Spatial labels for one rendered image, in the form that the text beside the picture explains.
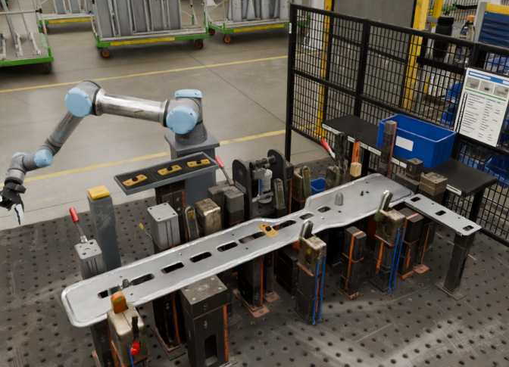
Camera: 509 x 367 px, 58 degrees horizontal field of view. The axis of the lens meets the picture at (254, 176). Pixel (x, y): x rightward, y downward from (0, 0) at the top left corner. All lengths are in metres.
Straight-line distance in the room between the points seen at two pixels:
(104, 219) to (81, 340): 0.43
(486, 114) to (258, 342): 1.31
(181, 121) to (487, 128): 1.28
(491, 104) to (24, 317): 2.00
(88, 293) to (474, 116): 1.67
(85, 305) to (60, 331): 0.40
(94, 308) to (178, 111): 0.85
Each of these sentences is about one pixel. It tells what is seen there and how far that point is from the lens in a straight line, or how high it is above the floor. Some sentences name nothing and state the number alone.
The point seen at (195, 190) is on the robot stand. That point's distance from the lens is 2.19.
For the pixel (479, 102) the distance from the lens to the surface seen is 2.18.
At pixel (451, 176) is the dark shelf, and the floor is 1.03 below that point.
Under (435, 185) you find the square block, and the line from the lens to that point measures 2.00.
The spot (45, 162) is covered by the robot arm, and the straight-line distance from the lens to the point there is 2.26.
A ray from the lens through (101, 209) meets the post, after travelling 1.70.
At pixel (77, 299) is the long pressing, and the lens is 1.51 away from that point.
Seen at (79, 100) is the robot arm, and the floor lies 1.35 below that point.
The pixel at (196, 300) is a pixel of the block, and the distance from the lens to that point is 1.38.
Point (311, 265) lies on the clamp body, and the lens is 1.59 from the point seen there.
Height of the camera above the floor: 1.98
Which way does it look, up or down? 29 degrees down
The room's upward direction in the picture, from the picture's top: straight up
